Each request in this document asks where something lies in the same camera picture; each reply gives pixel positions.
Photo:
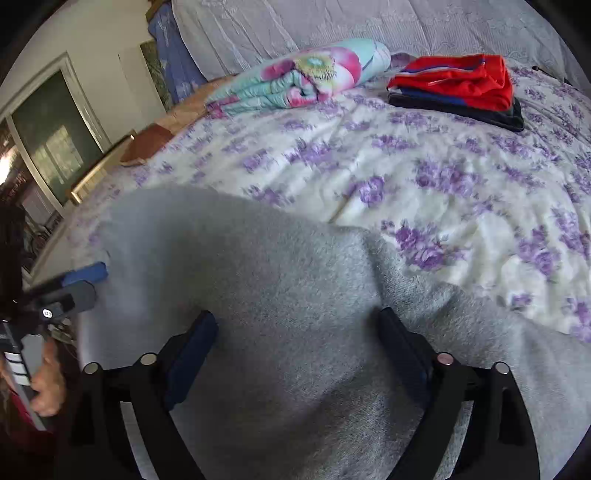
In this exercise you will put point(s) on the glass door frame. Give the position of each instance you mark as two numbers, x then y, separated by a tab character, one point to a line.
56	131

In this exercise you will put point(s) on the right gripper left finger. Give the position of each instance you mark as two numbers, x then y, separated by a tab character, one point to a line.
152	385

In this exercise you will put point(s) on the grey sweatpants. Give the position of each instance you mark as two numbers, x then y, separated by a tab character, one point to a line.
297	384

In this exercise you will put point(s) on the folded red shorts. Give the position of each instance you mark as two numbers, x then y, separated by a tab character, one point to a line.
478	81

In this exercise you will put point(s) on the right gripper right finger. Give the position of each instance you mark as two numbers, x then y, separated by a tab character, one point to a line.
499	441

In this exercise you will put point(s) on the folded dark clothes stack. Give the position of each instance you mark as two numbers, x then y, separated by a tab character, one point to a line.
510	119

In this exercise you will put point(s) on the brown quilted pillow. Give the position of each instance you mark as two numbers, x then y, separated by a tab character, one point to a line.
155	136

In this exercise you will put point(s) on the purple floral bedspread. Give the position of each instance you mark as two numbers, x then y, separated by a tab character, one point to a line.
504	215

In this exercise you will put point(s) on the person's left hand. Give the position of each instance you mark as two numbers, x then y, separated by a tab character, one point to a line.
48	382

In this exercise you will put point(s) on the red jacket sleeve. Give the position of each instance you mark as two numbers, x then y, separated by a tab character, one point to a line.
17	431

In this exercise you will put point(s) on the white lace covered bedding pile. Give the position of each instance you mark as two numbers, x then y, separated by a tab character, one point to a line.
228	37

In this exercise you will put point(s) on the folded floral teal blanket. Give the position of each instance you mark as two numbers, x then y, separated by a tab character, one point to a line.
301	78

